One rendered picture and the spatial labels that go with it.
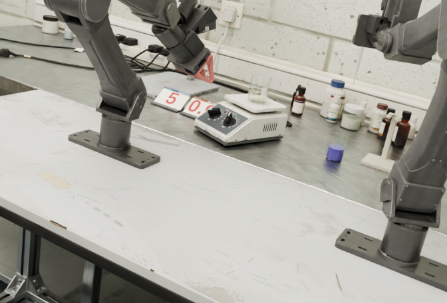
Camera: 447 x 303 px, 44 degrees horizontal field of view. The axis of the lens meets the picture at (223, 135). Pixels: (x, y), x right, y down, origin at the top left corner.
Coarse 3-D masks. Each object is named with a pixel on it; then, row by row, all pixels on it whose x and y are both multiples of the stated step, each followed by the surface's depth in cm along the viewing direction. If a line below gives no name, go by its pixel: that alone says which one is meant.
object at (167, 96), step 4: (164, 88) 156; (164, 92) 155; (168, 92) 154; (172, 92) 154; (176, 92) 154; (160, 96) 154; (164, 96) 154; (168, 96) 153; (172, 96) 153; (176, 96) 153; (180, 96) 152; (184, 96) 152; (188, 96) 152; (160, 100) 153; (164, 100) 153; (168, 100) 152; (172, 100) 152; (176, 100) 152; (180, 100) 152; (184, 100) 151; (172, 104) 151; (176, 104) 151; (180, 104) 151
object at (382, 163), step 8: (392, 120) 135; (392, 128) 135; (384, 144) 137; (384, 152) 137; (368, 160) 135; (376, 160) 136; (384, 160) 137; (392, 160) 138; (376, 168) 133; (384, 168) 132
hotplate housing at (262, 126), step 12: (240, 108) 137; (252, 120) 132; (264, 120) 134; (276, 120) 137; (204, 132) 135; (216, 132) 131; (240, 132) 130; (252, 132) 133; (264, 132) 136; (276, 132) 139; (228, 144) 130
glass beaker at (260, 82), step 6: (252, 72) 138; (258, 72) 139; (252, 78) 136; (258, 78) 134; (264, 78) 134; (270, 78) 135; (252, 84) 136; (258, 84) 135; (264, 84) 135; (252, 90) 136; (258, 90) 135; (264, 90) 135; (252, 96) 136; (258, 96) 136; (264, 96) 136; (252, 102) 136; (258, 102) 136; (264, 102) 137
